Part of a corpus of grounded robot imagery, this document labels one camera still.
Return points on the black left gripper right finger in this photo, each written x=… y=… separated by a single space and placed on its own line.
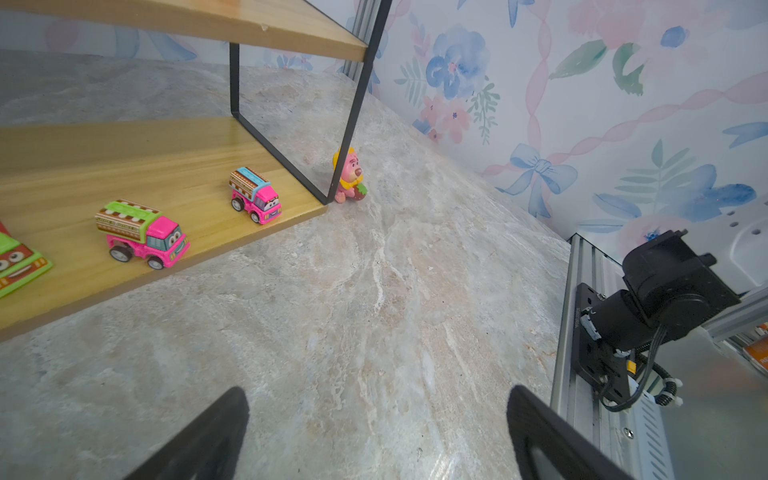
x=547 y=447

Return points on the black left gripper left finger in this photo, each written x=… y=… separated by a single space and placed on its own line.
x=207 y=448

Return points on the colourful robot toy green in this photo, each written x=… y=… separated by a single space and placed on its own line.
x=138 y=231

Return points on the colourful robot toy pink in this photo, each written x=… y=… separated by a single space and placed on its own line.
x=255 y=195

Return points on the brown green robot toy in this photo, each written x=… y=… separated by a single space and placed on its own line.
x=20 y=264

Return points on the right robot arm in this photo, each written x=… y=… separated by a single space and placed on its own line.
x=672 y=284

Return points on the pink bear toy yellow petals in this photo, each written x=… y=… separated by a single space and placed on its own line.
x=351 y=184

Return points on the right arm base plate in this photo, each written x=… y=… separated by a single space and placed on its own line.
x=595 y=342

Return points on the wooden shelf black metal frame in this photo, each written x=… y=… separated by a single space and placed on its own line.
x=55 y=179

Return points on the aluminium corner post right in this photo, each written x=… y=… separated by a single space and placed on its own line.
x=361 y=25

